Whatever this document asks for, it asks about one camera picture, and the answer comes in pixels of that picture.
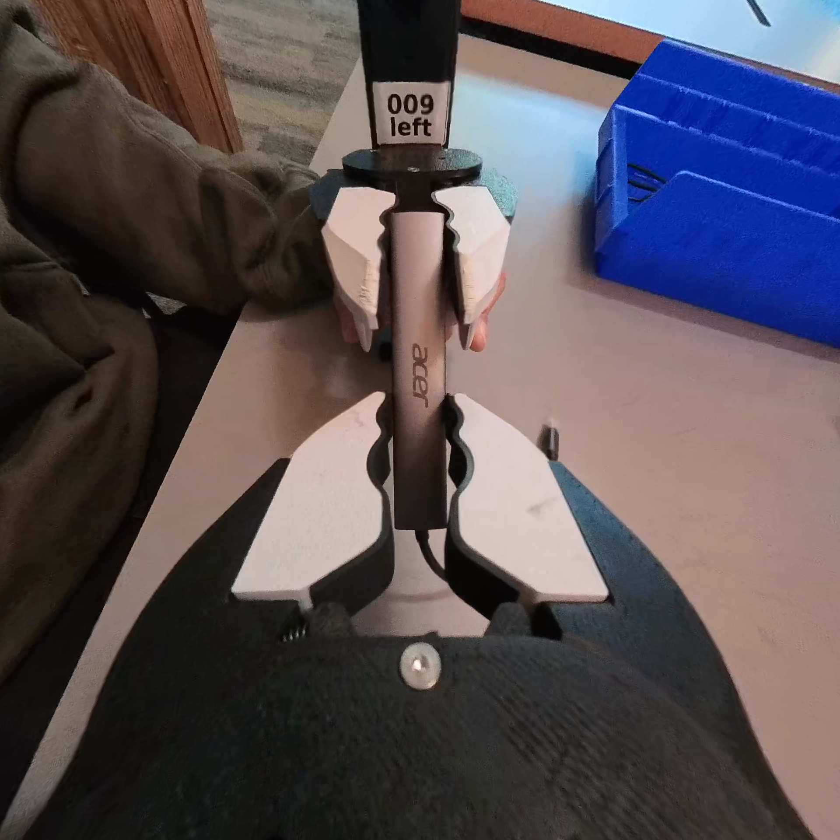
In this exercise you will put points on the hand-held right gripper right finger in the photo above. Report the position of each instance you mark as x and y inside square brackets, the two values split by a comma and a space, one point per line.
[525, 518]

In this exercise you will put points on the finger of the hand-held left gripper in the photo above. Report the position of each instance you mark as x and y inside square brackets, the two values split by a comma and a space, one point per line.
[351, 249]
[482, 243]

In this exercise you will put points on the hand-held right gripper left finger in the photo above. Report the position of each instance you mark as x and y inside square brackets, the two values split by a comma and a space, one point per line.
[315, 512]

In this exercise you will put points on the grey usb hub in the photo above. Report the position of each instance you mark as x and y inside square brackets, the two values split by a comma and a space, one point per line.
[420, 328]

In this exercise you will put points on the person's left forearm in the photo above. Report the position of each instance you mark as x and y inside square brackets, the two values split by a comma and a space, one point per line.
[197, 223]

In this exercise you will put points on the person's left hand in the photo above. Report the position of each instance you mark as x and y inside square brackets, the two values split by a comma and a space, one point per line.
[487, 331]

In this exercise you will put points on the blue plastic bin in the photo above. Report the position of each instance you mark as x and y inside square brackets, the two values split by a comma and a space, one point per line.
[722, 249]

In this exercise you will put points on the person's olive hoodie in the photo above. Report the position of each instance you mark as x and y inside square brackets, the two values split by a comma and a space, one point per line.
[59, 407]

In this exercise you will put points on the wooden post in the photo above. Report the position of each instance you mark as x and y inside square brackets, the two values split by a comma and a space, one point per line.
[164, 59]

